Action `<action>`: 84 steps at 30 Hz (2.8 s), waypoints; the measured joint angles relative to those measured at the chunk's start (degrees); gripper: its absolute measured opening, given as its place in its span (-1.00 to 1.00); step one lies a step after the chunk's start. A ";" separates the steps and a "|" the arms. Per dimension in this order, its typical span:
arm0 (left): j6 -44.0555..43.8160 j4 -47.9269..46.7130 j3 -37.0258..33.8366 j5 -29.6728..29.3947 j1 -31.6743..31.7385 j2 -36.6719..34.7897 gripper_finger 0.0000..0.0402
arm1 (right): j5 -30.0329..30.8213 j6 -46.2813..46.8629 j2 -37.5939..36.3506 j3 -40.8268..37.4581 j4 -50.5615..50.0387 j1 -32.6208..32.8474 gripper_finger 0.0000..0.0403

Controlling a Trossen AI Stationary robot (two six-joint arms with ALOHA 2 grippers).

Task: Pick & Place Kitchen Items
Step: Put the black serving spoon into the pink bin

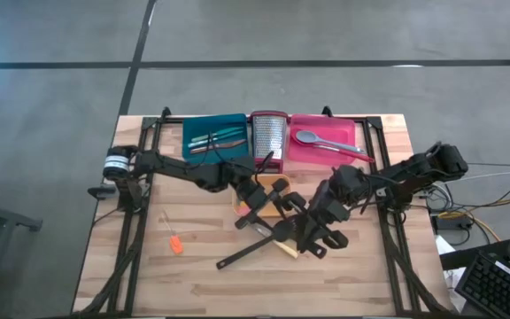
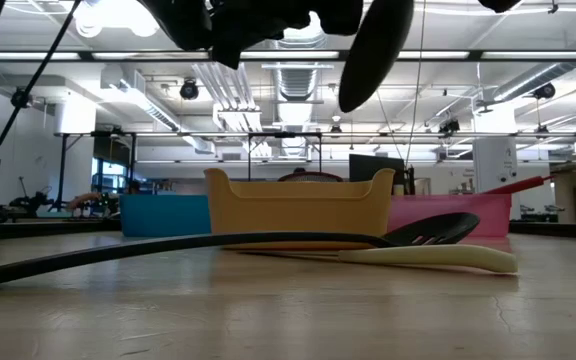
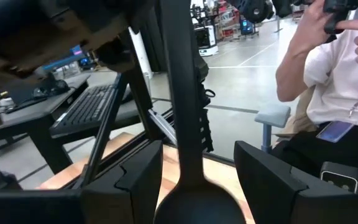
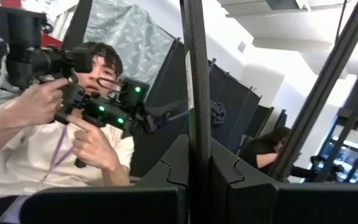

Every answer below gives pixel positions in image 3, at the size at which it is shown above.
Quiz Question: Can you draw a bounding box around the purple lanyard with badge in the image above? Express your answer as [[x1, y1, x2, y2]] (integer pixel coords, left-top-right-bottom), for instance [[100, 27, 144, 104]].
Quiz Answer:
[[315, 77, 358, 144]]

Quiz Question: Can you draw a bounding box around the white mobile cart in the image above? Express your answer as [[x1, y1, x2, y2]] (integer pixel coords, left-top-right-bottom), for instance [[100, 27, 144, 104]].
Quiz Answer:
[[193, 24, 219, 57]]

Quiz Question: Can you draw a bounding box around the white bottle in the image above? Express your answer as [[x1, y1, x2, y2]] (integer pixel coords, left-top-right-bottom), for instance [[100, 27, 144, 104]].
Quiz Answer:
[[0, 90, 16, 110]]

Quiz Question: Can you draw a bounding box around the black computer keyboard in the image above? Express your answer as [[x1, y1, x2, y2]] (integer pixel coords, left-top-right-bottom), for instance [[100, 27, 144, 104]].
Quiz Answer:
[[48, 83, 127, 138]]

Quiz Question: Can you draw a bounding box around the black silver-faced camera box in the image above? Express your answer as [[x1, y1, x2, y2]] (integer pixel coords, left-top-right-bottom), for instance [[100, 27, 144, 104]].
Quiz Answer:
[[319, 161, 358, 194]]

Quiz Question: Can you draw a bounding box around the black leader arm handle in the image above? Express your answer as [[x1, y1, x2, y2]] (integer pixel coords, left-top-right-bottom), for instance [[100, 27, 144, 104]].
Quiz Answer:
[[323, 0, 358, 35]]

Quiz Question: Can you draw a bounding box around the black desk gadget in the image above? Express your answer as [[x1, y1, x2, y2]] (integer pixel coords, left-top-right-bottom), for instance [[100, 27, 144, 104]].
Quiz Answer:
[[32, 72, 71, 98]]

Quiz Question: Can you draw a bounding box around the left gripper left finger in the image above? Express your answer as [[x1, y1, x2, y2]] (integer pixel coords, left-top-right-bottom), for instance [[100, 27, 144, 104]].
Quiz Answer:
[[0, 139, 165, 224]]

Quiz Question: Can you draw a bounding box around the black desk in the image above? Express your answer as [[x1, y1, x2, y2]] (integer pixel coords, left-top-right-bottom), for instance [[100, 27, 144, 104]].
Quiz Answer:
[[0, 72, 142, 175]]

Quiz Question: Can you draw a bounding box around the office chair grey armrest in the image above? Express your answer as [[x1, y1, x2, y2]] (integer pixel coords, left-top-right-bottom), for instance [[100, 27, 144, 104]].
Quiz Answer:
[[254, 86, 319, 154]]

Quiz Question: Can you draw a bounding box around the black aluminium rig frame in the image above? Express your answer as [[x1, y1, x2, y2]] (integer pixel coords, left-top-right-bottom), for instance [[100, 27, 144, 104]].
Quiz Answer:
[[71, 27, 216, 190]]

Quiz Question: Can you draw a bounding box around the person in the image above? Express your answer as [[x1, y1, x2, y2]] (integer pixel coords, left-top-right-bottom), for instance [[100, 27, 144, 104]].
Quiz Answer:
[[275, 0, 358, 184]]

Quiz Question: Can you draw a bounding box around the blue bar with label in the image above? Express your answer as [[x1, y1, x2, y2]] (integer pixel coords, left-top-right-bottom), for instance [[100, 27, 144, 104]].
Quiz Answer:
[[42, 44, 88, 72]]

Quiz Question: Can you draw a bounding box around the person's forearm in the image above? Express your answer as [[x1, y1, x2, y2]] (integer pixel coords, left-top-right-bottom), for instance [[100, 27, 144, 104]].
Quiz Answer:
[[275, 30, 326, 103]]

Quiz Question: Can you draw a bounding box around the blue machine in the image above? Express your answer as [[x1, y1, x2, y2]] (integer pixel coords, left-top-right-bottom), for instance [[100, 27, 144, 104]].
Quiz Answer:
[[239, 17, 255, 35]]

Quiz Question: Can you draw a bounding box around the black solid nylon spoon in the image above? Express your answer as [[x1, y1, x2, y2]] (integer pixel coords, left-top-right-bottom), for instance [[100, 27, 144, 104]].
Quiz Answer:
[[152, 0, 247, 224]]

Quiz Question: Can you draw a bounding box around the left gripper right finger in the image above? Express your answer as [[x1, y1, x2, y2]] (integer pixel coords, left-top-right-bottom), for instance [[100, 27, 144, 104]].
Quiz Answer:
[[233, 140, 358, 224]]

